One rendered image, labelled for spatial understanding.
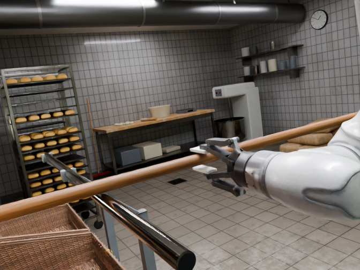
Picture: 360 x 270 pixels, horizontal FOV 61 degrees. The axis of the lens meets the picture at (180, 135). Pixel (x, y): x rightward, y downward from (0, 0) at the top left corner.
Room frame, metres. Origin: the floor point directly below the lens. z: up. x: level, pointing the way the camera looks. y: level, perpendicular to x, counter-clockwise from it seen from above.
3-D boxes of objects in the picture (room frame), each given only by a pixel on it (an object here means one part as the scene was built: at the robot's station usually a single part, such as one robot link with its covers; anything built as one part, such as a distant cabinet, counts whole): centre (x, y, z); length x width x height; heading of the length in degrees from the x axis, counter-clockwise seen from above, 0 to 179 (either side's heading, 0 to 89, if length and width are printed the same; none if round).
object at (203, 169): (0.77, -0.05, 1.16); 0.07 x 0.03 x 0.01; 29
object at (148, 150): (5.62, 0.65, 0.35); 0.50 x 0.36 x 0.24; 32
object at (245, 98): (6.22, -1.17, 0.66); 1.00 x 0.66 x 1.32; 120
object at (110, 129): (5.77, 0.41, 0.45); 2.20 x 0.80 x 0.90; 120
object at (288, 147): (4.76, -1.86, 0.22); 0.62 x 0.36 x 0.15; 126
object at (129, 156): (5.41, 1.01, 0.35); 0.50 x 0.36 x 0.24; 30
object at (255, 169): (0.57, -0.16, 1.19); 0.09 x 0.06 x 0.09; 119
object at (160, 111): (5.91, 0.32, 1.01); 0.43 x 0.43 x 0.21
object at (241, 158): (0.64, -0.13, 1.19); 0.09 x 0.07 x 0.08; 29
